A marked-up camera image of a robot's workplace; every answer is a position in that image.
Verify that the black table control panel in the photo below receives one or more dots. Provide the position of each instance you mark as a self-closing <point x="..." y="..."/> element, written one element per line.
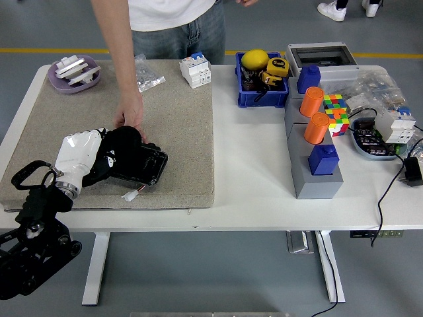
<point x="363" y="234"/>

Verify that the clear bag of screws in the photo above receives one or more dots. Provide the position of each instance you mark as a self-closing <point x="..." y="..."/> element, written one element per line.
<point x="148" y="76"/>

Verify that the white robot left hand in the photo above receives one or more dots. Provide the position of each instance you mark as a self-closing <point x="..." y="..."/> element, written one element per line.
<point x="76" y="155"/>

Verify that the dark tools in bin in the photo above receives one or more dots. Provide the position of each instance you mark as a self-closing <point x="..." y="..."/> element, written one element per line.
<point x="250" y="81"/>

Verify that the white shoe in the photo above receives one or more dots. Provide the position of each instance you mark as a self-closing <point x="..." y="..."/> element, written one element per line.
<point x="371" y="8"/>
<point x="331" y="11"/>

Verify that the purple tray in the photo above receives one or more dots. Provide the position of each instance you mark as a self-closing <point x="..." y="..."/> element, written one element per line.
<point x="57" y="82"/>

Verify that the person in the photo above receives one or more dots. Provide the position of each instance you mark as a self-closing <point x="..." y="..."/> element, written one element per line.
<point x="175" y="20"/>

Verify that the dark parts in dish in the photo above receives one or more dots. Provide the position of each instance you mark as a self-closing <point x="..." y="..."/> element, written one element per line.
<point x="369" y="140"/>

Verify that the clear bag of parts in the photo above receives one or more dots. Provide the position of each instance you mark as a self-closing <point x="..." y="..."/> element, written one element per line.
<point x="379" y="86"/>

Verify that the blue square block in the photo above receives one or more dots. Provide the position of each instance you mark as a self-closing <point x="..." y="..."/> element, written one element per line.
<point x="309" y="79"/>
<point x="324" y="162"/>

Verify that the person's right forearm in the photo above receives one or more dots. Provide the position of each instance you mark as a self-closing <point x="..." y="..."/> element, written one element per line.
<point x="115" y="49"/>

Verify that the grey peg holder block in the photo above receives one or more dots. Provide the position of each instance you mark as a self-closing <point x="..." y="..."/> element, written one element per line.
<point x="318" y="186"/>

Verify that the blue plastic bin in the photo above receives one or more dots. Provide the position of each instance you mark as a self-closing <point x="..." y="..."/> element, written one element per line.
<point x="263" y="97"/>

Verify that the orange cylinder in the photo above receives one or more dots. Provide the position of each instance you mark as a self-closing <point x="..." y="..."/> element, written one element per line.
<point x="312" y="102"/>
<point x="317" y="128"/>

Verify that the grey electrical enclosure box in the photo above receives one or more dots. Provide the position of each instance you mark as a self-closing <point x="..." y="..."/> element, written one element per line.
<point x="339" y="71"/>

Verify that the blue-grey dish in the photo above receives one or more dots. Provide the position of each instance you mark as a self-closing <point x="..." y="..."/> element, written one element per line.
<point x="359" y="148"/>

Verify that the grey-brown mat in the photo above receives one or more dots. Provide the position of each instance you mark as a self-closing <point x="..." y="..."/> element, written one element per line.
<point x="178" y="132"/>

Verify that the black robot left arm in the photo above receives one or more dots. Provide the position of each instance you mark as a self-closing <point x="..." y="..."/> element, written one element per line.
<point x="36" y="231"/>

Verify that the white circuit breaker blue switch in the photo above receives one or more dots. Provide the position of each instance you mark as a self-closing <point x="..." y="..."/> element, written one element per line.
<point x="394" y="127"/>
<point x="194" y="71"/>

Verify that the metal plate under table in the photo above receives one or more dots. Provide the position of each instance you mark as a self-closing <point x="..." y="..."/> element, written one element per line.
<point x="299" y="242"/>

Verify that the person's left hand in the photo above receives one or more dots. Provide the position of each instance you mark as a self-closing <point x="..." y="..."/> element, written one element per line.
<point x="247" y="2"/>

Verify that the white table leg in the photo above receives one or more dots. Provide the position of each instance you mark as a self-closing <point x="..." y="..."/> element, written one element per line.
<point x="96" y="264"/>
<point x="332" y="264"/>

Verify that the person's right hand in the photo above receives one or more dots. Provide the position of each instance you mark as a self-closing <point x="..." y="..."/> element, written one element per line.
<point x="130" y="112"/>

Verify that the small clear bag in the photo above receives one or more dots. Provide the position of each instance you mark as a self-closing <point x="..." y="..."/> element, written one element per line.
<point x="417" y="145"/>

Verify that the yellow black tape measure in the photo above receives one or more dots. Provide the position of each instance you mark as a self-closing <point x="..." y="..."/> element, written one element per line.
<point x="270" y="79"/>

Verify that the black power adapter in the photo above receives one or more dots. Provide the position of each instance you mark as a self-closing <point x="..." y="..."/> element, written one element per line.
<point x="413" y="171"/>

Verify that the white plastic plate piece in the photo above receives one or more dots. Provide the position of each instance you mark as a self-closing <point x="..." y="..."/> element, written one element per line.
<point x="86" y="74"/>
<point x="70" y="65"/>

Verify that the colourful puzzle cube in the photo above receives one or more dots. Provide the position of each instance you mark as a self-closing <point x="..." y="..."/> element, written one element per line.
<point x="337" y="123"/>
<point x="334" y="100"/>

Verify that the yellow ball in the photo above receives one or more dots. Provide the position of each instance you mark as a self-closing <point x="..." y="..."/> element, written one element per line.
<point x="254" y="59"/>

